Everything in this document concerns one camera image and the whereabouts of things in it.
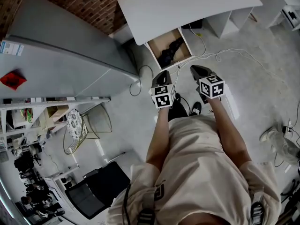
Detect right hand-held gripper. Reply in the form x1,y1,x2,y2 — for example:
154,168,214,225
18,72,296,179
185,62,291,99
190,65,225,104

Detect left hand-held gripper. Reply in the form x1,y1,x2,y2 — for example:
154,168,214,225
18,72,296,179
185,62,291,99
149,70,177,109

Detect black umbrella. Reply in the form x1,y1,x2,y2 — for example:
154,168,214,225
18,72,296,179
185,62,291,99
156,37,185,67

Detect wooden drawer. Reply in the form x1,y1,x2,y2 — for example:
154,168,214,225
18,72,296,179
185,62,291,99
146,27,195,71

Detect person's left forearm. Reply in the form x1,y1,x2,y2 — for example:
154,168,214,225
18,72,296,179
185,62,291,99
145,106,170,172

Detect person's right forearm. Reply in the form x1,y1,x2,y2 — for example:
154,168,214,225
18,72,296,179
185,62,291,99
207,97,252,169

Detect person's black trousers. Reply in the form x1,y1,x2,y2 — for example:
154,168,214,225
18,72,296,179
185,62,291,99
167,99,189,122

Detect person's black right shoe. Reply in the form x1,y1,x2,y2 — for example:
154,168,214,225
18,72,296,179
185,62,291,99
189,101,203,116

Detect person's beige shirt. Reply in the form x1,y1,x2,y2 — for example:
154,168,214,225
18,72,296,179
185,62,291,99
106,113,282,225

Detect white desk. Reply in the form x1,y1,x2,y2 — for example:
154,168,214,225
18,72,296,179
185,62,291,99
117,0,263,46

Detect white power strip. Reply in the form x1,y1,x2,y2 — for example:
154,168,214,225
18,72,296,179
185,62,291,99
282,120,294,136

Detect patterned round seat cushion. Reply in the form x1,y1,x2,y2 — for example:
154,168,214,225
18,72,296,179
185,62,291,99
66,108,88,141

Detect black office chair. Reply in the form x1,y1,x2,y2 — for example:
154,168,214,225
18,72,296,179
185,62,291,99
64,161,131,220

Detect white side cabinet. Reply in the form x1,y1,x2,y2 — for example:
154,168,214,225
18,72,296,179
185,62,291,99
265,0,300,32

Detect grey refrigerator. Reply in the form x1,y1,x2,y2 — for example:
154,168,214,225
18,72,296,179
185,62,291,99
0,0,141,100

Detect white storage shelf rack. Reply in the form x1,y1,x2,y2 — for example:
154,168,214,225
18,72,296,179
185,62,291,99
0,97,111,151

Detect white low table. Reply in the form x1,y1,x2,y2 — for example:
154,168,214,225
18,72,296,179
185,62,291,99
43,165,81,213

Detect red paper sheet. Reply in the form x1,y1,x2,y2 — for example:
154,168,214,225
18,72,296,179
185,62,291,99
0,68,27,91

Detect blue label sticker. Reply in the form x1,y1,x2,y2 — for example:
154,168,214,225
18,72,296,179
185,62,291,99
0,40,25,56

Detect grey floor cable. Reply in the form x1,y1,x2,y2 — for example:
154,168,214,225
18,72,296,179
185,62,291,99
129,65,155,97

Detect white floor cable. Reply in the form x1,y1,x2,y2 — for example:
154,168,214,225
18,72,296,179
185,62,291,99
174,22,290,87

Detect gold wire chair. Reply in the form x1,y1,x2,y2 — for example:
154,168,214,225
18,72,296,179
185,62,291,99
62,103,113,156

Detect black harness strap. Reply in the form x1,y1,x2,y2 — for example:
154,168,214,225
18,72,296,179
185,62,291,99
137,208,156,225
250,202,266,225

